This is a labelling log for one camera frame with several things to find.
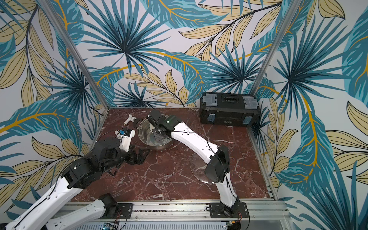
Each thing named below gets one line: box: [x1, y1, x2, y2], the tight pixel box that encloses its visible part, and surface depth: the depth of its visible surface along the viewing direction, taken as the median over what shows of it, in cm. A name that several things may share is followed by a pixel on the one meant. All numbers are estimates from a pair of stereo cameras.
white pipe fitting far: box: [123, 114, 137, 126], surface depth 111 cm
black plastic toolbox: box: [199, 91, 260, 127], surface depth 102 cm
